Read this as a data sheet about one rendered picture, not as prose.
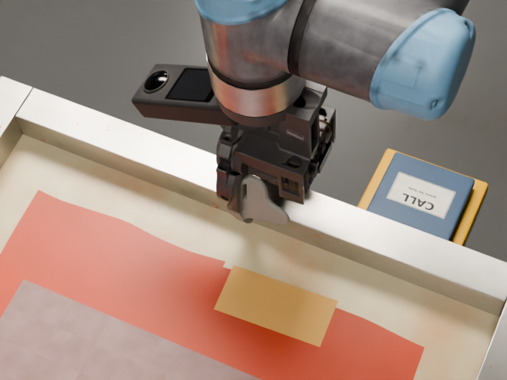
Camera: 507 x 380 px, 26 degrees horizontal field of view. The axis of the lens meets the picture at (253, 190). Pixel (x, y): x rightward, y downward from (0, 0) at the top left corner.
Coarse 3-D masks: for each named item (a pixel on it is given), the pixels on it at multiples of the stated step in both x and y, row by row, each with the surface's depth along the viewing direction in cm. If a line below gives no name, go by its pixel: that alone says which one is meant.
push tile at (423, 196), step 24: (408, 168) 129; (432, 168) 129; (384, 192) 127; (408, 192) 127; (432, 192) 127; (456, 192) 127; (384, 216) 125; (408, 216) 125; (432, 216) 125; (456, 216) 125
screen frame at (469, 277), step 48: (0, 96) 111; (48, 96) 110; (0, 144) 109; (96, 144) 107; (144, 144) 107; (192, 192) 106; (336, 240) 101; (384, 240) 100; (432, 240) 100; (432, 288) 101; (480, 288) 97
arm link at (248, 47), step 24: (216, 0) 73; (240, 0) 72; (264, 0) 72; (288, 0) 73; (216, 24) 75; (240, 24) 74; (264, 24) 74; (288, 24) 73; (216, 48) 78; (240, 48) 76; (264, 48) 75; (288, 48) 74; (216, 72) 82; (240, 72) 79; (264, 72) 79; (288, 72) 77
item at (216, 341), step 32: (224, 320) 101; (352, 320) 100; (192, 352) 100; (224, 352) 100; (256, 352) 100; (288, 352) 99; (320, 352) 99; (352, 352) 99; (384, 352) 99; (416, 352) 98
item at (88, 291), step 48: (48, 240) 106; (96, 240) 106; (144, 240) 106; (0, 288) 104; (48, 288) 104; (96, 288) 104; (144, 288) 103; (192, 288) 103; (0, 336) 102; (48, 336) 102; (96, 336) 101; (144, 336) 101
